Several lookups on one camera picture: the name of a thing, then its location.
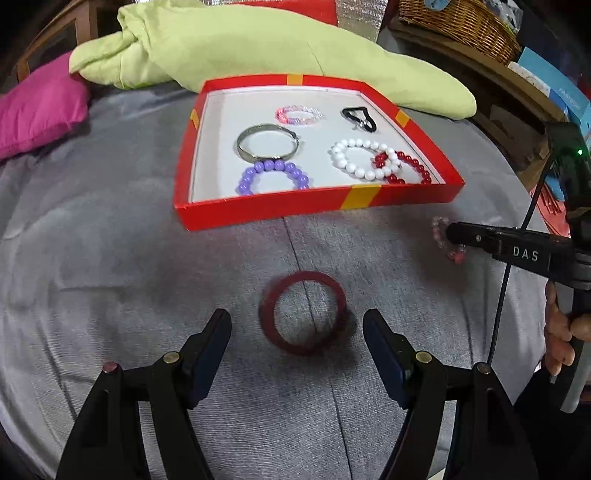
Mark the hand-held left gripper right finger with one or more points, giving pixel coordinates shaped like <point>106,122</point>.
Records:
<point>388,360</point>

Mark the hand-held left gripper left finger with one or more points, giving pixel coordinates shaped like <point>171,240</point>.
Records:
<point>207,350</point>

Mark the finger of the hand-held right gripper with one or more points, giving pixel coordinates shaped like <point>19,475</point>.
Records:
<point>485,240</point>

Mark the dark red bangle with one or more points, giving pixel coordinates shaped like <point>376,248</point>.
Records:
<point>265,314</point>

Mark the silver metal bangle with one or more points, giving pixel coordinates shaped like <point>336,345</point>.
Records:
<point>240,145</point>

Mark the red shallow cardboard box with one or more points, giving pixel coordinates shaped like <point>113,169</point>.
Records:
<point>221,138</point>

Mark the person's right hand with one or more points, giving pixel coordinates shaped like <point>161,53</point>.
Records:
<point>554,337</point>

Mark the blue cardboard box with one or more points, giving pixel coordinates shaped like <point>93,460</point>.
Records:
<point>554,83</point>

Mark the grey blanket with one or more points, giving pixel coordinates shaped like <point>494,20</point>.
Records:
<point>115,254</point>

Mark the wooden side table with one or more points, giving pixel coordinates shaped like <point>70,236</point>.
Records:
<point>475,78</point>

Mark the person's dark clothing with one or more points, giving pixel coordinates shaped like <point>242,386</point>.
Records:
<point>554,443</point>

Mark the wicker basket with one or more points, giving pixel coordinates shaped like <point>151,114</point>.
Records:
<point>461,23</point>

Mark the blue cloth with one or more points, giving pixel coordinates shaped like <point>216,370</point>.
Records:
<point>436,3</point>

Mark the silver insulated bag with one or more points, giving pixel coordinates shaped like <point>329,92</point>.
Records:
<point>360,18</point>

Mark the light green quilt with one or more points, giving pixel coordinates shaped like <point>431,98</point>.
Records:
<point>277,46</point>

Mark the red cushion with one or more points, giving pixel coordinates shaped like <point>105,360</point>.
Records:
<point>318,9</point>

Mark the magenta pillow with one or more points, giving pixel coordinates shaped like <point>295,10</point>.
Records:
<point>41,110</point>

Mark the wooden column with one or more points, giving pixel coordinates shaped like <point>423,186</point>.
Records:
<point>87,25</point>

